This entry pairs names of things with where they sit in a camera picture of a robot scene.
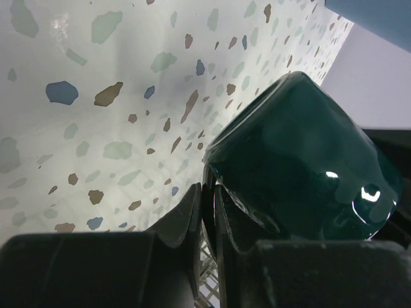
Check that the dark green mug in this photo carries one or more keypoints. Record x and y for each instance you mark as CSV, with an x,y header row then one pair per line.
x,y
299,166

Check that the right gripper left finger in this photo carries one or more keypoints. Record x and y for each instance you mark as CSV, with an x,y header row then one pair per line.
x,y
159,267

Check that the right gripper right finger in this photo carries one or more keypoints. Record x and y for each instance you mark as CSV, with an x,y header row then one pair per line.
x,y
255,270

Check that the grey wire dish rack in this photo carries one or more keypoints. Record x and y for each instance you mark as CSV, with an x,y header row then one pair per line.
x,y
209,296

